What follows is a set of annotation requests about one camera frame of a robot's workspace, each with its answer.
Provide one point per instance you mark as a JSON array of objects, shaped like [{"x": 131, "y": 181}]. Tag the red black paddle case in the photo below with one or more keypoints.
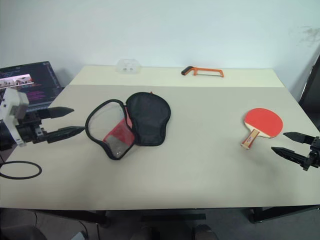
[{"x": 150, "y": 117}]

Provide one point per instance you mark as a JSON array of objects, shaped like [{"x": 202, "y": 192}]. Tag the open laptop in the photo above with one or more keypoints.
[{"x": 42, "y": 85}]

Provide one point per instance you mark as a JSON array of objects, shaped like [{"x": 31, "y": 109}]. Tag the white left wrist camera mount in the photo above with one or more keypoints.
[{"x": 12, "y": 105}]

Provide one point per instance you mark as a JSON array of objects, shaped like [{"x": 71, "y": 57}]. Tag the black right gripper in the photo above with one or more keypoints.
[{"x": 315, "y": 152}]

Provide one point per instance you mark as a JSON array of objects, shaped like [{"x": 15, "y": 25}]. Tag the dark rounded shape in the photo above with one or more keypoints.
[{"x": 205, "y": 232}]

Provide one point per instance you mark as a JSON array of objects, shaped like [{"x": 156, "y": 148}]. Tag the clear plastic box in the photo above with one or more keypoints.
[{"x": 128, "y": 66}]

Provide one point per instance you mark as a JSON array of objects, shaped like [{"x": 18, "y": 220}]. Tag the black chair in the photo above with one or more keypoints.
[{"x": 311, "y": 95}]

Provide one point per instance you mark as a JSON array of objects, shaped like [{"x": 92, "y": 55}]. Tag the orange hacksaw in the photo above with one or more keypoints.
[{"x": 207, "y": 70}]

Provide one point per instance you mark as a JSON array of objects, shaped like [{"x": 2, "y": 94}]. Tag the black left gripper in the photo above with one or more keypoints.
[{"x": 30, "y": 130}]

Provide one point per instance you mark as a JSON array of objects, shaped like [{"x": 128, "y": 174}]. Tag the red table tennis paddle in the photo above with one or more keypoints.
[{"x": 265, "y": 121}]

